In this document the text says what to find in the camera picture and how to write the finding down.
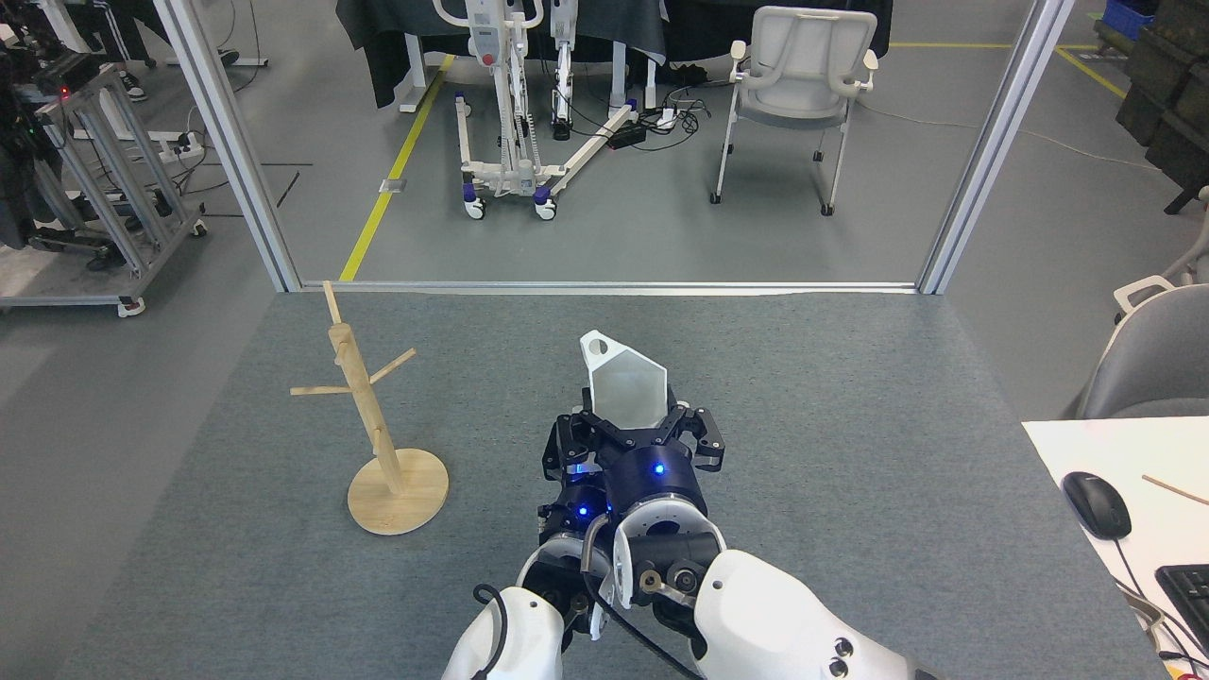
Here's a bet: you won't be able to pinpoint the white chair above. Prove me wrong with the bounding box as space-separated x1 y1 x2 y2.
710 7 879 217

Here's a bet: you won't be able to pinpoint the slim white stand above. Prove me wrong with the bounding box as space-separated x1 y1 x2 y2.
551 0 579 143

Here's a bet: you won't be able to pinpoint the dark stacked crates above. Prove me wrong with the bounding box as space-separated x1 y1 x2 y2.
1094 0 1209 216

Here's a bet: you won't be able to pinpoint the white desk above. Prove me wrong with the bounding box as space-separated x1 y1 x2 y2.
1022 416 1209 680

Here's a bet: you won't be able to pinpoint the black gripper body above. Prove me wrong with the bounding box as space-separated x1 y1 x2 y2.
603 444 709 516
540 477 610 539

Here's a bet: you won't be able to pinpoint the white table leg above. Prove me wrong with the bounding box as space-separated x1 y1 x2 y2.
610 42 657 110
400 33 431 114

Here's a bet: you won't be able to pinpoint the black keyboard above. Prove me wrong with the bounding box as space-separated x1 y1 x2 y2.
1155 564 1209 653

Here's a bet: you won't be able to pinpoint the black computer mouse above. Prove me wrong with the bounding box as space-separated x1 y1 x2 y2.
1062 471 1132 541

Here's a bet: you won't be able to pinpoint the aluminium frame cart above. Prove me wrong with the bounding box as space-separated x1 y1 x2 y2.
0 52 209 318

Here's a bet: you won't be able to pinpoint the black mouse cable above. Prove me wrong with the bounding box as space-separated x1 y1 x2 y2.
1115 536 1196 662

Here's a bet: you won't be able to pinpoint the white hexagonal cup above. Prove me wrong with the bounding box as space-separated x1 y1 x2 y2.
579 330 670 431

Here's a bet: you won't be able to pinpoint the silver frame post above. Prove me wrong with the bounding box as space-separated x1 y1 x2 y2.
151 0 303 294
918 0 1078 296

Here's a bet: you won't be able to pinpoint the white wheeled stand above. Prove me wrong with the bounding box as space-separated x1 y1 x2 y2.
433 0 641 222

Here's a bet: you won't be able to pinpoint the person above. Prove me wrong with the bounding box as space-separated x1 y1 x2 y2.
90 0 242 103

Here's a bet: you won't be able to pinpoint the thin wooden stick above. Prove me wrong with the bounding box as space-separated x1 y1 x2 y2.
1141 474 1209 506

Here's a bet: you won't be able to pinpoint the blue plastic bin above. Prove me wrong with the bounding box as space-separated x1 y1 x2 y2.
1102 0 1158 43

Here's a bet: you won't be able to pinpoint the black table cloth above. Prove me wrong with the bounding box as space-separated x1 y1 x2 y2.
336 0 894 110

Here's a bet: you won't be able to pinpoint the grey office chair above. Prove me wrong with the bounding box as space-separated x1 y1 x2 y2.
1077 274 1209 419

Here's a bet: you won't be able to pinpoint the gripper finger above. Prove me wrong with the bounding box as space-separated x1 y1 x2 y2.
542 417 605 483
661 401 726 471
565 404 653 454

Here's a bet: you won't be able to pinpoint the wooden cup rack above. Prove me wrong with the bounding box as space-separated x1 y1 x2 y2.
290 280 451 536

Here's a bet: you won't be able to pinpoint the silver frame rail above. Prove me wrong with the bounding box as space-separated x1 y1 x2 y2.
300 280 922 297

